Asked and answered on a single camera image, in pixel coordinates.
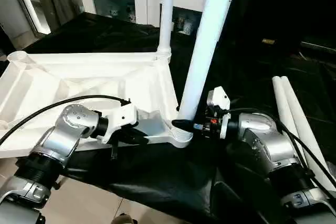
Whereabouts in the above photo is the white plastic table top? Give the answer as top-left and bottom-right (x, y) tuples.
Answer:
(0, 50), (195, 158)

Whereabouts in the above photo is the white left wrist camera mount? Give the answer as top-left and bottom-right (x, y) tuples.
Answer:
(98, 103), (139, 145)

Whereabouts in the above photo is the black mat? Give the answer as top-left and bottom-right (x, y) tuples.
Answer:
(0, 12), (336, 224)

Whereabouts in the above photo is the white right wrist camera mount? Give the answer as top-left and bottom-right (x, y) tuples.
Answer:
(206, 86), (233, 140)

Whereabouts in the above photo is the black case with yellow label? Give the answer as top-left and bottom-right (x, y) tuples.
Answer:
(219, 0), (336, 57)

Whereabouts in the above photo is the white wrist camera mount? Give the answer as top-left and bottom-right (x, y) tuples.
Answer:
(98, 103), (139, 145)
(206, 86), (233, 140)

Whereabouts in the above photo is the long black bar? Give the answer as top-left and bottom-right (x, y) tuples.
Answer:
(299, 39), (336, 54)

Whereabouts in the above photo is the white plastic table leg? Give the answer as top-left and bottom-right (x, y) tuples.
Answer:
(271, 76), (306, 154)
(156, 0), (176, 60)
(176, 0), (239, 141)
(280, 76), (336, 193)

